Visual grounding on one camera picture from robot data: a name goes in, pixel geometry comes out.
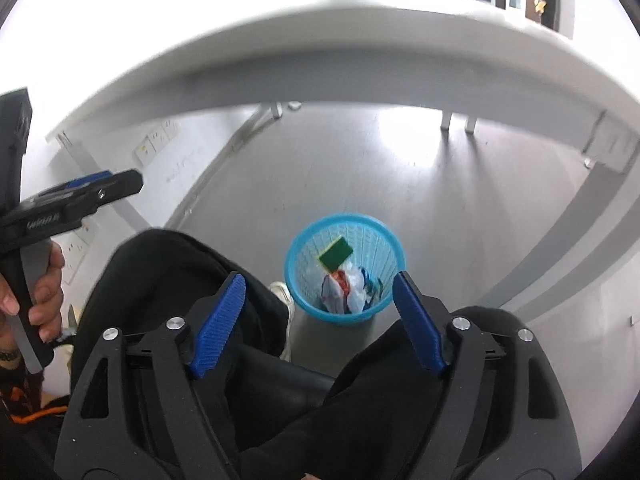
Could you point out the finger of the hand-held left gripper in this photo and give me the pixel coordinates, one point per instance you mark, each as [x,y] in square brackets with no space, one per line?
[117,186]
[90,180]

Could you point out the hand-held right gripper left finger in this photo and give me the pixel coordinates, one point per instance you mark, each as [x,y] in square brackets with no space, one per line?
[220,325]

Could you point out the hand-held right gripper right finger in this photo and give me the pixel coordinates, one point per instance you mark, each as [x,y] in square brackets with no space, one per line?
[417,325]

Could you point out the blue plastic basket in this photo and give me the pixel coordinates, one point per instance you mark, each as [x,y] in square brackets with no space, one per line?
[300,280]

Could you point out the green yellow sponge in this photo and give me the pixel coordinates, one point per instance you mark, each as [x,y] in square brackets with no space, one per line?
[336,254]

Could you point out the person's left forearm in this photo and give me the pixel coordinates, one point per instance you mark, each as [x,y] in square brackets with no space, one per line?
[20,400]

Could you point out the person's left hand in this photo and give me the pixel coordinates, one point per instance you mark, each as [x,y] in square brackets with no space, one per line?
[47,295]

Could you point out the blue plastic bag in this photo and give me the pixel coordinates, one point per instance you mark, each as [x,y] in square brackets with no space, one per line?
[375,287]

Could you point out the white left shoe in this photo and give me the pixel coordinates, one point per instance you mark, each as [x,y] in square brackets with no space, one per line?
[281,300]

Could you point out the person's left leg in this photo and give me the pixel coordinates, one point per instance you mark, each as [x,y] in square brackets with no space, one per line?
[165,270]

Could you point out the crumpled white red wrapper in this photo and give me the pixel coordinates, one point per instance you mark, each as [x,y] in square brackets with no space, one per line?
[345,290]

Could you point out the black chair seat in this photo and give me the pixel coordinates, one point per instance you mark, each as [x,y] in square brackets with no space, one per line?
[305,385]

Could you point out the white table leg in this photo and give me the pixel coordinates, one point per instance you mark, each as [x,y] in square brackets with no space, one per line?
[470,125]
[446,121]
[276,111]

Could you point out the white table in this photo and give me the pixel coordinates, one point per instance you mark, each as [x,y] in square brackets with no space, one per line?
[350,50]

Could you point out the white wall socket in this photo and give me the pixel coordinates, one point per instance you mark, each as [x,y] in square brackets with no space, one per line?
[171,129]
[145,152]
[77,252]
[157,139]

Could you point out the black hanging wall object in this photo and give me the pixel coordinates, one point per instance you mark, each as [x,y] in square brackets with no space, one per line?
[546,5]

